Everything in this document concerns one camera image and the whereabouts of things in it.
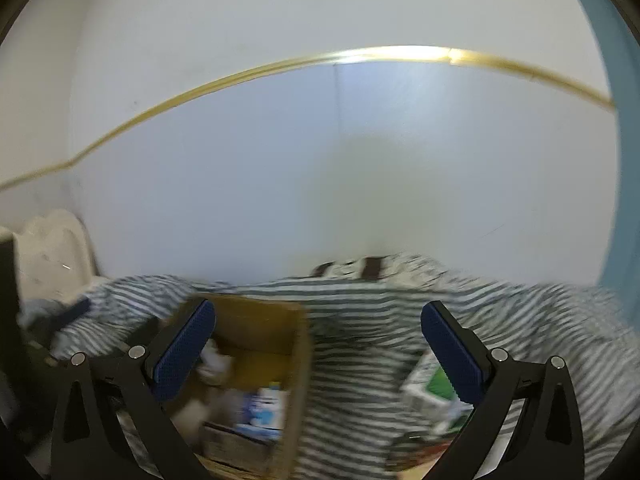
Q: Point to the blue white tissue pack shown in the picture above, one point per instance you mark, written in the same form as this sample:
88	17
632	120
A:
260	410

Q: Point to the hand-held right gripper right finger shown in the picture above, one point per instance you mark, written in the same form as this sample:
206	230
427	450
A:
450	350

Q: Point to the dark flat box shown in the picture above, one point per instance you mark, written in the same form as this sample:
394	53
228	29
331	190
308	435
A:
235	447

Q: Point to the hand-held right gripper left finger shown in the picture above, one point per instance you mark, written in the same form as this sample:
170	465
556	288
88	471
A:
182	350

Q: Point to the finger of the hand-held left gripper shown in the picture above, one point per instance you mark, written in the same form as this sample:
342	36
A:
77	309

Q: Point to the brown cardboard box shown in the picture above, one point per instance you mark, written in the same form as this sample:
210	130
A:
270	325

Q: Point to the gold wall trim strip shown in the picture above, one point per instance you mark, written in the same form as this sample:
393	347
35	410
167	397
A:
390	53

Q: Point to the grey white checked blanket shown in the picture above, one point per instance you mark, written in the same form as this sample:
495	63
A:
360	360

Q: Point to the white padded headboard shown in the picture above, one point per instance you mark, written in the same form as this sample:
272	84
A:
45	255

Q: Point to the brown white patterned pillow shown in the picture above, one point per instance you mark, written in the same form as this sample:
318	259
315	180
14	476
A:
370	266

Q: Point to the green white carton box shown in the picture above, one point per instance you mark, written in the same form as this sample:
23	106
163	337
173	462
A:
435	385

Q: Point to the grey blue cloth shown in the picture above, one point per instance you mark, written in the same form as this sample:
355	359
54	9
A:
40	312

